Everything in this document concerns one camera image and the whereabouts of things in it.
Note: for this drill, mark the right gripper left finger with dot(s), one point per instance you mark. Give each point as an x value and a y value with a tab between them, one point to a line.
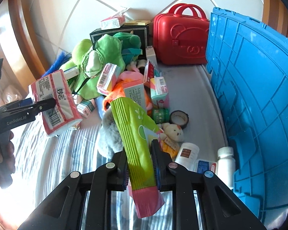
122	172

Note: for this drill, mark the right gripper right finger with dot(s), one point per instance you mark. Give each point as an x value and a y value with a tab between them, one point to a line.
158	165

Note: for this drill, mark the green pink wipes pack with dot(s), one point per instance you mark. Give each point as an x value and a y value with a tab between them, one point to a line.
137	130

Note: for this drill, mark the person left hand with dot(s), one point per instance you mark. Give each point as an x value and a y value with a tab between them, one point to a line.
7	162

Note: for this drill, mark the small cream teddy bear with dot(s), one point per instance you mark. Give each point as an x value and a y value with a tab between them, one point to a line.
170	137

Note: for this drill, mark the white jar brown label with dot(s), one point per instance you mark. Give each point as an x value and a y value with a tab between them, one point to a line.
187	155

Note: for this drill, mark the grey fluffy plush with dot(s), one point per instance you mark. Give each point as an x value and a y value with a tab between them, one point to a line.
110	141

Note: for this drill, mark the green small jar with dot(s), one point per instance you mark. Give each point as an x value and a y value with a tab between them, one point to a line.
161	115

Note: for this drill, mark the black tape roll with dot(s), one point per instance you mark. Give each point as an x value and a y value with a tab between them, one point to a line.
179	118

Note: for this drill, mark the white pill bottle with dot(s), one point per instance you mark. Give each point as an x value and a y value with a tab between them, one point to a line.
226	165

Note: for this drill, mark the blue feather duster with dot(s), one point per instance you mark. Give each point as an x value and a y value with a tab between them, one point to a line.
60	60

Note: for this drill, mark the orange white medicine box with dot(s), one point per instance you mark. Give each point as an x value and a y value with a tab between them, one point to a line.
150	72

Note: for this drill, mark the pink white tissue pack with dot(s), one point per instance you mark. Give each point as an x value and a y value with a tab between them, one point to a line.
108	78

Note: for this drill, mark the green plush frog toy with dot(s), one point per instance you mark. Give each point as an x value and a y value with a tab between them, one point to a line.
90	58

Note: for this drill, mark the red mini suitcase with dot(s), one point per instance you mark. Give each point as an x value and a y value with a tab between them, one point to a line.
180	36

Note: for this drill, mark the blue plastic crate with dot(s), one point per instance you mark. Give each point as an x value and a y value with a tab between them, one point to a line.
248	61

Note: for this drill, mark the black gift box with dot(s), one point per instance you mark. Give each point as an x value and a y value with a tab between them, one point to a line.
141	30

